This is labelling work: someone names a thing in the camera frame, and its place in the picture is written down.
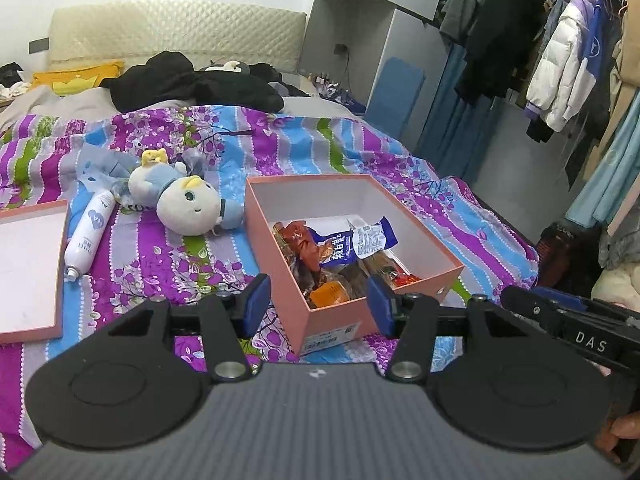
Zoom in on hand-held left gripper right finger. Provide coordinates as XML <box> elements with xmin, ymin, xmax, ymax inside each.
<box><xmin>367</xmin><ymin>275</ymin><xmax>546</xmax><ymax>385</ymax></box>

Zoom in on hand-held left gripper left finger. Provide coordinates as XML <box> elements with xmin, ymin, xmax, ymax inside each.
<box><xmin>100</xmin><ymin>274</ymin><xmax>272</xmax><ymax>385</ymax></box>

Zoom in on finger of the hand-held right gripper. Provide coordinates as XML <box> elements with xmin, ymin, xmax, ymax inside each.
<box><xmin>532</xmin><ymin>286</ymin><xmax>632</xmax><ymax>319</ymax></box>
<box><xmin>501</xmin><ymin>285</ymin><xmax>627</xmax><ymax>332</ymax></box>

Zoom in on pink cardboard box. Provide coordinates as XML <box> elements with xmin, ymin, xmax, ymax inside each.
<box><xmin>244</xmin><ymin>174</ymin><xmax>466</xmax><ymax>357</ymax></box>

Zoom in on brown red snack packet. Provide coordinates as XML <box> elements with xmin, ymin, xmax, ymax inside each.
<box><xmin>272</xmin><ymin>221</ymin><xmax>321</xmax><ymax>273</ymax></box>

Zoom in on blue purple snack packet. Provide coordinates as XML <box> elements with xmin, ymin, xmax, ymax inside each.
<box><xmin>304</xmin><ymin>216</ymin><xmax>399</xmax><ymax>267</ymax></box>

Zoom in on person's right hand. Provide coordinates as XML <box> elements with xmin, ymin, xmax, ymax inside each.
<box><xmin>597</xmin><ymin>407</ymin><xmax>640</xmax><ymax>463</ymax></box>

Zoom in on black red bag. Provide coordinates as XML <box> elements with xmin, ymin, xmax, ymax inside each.
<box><xmin>537</xmin><ymin>222</ymin><xmax>603</xmax><ymax>288</ymax></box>

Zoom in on cream cloth bundle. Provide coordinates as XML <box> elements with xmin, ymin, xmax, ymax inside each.
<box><xmin>592</xmin><ymin>265</ymin><xmax>640</xmax><ymax>311</ymax></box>

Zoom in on white blue plush toy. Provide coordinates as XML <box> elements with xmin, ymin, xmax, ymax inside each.
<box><xmin>127</xmin><ymin>147</ymin><xmax>246</xmax><ymax>236</ymax></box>

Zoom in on light blue garment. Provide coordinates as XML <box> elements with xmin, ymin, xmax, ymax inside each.
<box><xmin>565</xmin><ymin>75</ymin><xmax>640</xmax><ymax>231</ymax></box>

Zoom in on blue curtain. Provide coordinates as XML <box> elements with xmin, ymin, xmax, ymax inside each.
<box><xmin>415</xmin><ymin>42</ymin><xmax>506</xmax><ymax>186</ymax></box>

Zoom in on white spray bottle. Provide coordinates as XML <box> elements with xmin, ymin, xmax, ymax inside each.
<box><xmin>64</xmin><ymin>189</ymin><xmax>117</xmax><ymax>281</ymax></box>

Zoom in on beige coat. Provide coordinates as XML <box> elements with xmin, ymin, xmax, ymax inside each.
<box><xmin>595</xmin><ymin>35</ymin><xmax>640</xmax><ymax>161</ymax></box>

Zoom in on blue board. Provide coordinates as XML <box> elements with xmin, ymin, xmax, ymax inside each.
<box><xmin>365</xmin><ymin>56</ymin><xmax>427</xmax><ymax>141</ymax></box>

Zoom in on grey bed sheet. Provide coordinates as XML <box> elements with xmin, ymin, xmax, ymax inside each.
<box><xmin>277</xmin><ymin>95</ymin><xmax>366</xmax><ymax>118</ymax></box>

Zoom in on blue grey plastic bag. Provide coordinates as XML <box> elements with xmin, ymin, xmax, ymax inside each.
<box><xmin>75</xmin><ymin>142</ymin><xmax>206</xmax><ymax>196</ymax></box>

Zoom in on pink box lid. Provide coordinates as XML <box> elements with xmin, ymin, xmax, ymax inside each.
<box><xmin>0</xmin><ymin>200</ymin><xmax>71</xmax><ymax>345</ymax></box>

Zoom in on black clothing pile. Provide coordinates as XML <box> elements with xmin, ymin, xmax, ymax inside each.
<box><xmin>100</xmin><ymin>51</ymin><xmax>311</xmax><ymax>113</ymax></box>

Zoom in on white purple puffer jacket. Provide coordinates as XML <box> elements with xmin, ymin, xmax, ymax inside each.
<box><xmin>525</xmin><ymin>0</ymin><xmax>623</xmax><ymax>133</ymax></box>

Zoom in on beige duvet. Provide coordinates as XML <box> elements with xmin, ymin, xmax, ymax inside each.
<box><xmin>0</xmin><ymin>85</ymin><xmax>131</xmax><ymax>131</ymax></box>

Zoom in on cream quilted headboard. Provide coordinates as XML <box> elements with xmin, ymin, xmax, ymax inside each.
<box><xmin>47</xmin><ymin>0</ymin><xmax>308</xmax><ymax>73</ymax></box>

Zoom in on yellow pillow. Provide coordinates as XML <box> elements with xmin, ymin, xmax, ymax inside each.
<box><xmin>32</xmin><ymin>60</ymin><xmax>126</xmax><ymax>96</ymax></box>

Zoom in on grey striped jacket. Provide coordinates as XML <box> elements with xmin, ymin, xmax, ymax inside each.
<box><xmin>440</xmin><ymin>0</ymin><xmax>496</xmax><ymax>43</ymax></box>

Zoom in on pile of clothes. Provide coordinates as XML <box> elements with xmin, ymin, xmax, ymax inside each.
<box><xmin>0</xmin><ymin>62</ymin><xmax>33</xmax><ymax>101</ymax></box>

